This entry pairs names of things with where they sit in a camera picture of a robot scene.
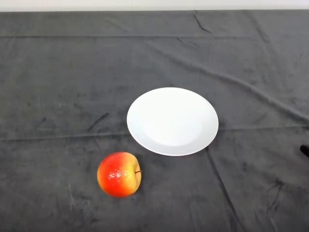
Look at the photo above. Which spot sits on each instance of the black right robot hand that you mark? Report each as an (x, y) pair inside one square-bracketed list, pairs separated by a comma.
[(305, 150)]

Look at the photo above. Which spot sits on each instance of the red and yellow apple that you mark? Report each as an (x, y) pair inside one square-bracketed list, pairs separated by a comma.
[(118, 175)]

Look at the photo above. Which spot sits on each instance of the round white plate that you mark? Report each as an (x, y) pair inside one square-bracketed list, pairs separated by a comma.
[(172, 122)]

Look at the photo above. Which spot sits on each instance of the black table cloth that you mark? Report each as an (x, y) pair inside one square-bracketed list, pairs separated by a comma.
[(60, 84)]

